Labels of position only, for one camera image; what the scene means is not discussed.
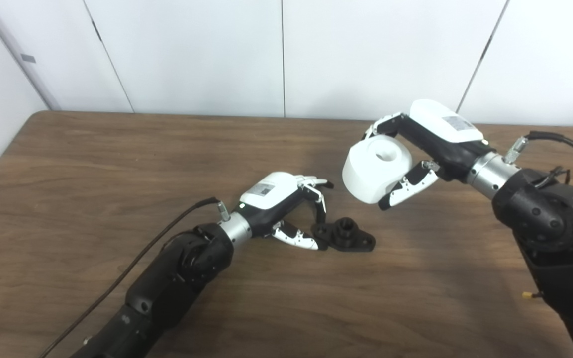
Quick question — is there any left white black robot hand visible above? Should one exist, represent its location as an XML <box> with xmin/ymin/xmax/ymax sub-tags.
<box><xmin>232</xmin><ymin>172</ymin><xmax>334</xmax><ymax>251</ymax></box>

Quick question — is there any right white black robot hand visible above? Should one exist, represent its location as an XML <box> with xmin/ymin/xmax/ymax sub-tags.
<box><xmin>363</xmin><ymin>99</ymin><xmax>496</xmax><ymax>211</ymax></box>

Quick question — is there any round white plastic piece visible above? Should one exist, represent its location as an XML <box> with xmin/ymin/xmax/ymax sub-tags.
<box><xmin>342</xmin><ymin>136</ymin><xmax>413</xmax><ymax>205</ymax></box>

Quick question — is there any black flanged holder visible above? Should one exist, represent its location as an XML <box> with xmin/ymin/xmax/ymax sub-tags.
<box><xmin>311</xmin><ymin>217</ymin><xmax>377</xmax><ymax>253</ymax></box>

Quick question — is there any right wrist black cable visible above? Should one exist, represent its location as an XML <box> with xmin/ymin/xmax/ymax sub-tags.
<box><xmin>504</xmin><ymin>131</ymin><xmax>573</xmax><ymax>184</ymax></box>

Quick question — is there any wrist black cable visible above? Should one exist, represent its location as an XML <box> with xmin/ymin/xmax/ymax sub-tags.
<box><xmin>38</xmin><ymin>197</ymin><xmax>231</xmax><ymax>358</ymax></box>
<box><xmin>504</xmin><ymin>131</ymin><xmax>573</xmax><ymax>184</ymax></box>

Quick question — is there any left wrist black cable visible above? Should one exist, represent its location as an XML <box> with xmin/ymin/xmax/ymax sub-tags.
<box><xmin>38</xmin><ymin>197</ymin><xmax>231</xmax><ymax>358</ymax></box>

